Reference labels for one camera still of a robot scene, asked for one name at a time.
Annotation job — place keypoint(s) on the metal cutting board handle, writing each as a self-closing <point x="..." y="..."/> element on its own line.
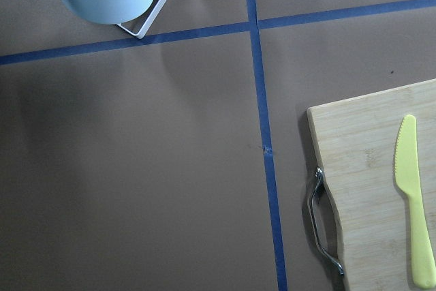
<point x="316" y="191"/>

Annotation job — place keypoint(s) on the bamboo cutting board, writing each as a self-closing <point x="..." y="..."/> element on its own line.
<point x="354" y="142"/>

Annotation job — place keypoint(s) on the yellow plastic knife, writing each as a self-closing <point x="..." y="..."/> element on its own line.
<point x="407" y="179"/>

